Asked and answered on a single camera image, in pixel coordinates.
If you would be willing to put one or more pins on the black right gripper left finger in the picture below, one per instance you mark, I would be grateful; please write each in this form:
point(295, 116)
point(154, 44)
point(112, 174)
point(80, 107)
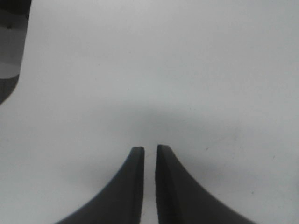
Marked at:
point(120, 201)

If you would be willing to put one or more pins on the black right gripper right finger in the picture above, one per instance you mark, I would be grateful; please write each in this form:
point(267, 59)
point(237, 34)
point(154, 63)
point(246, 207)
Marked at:
point(181, 200)

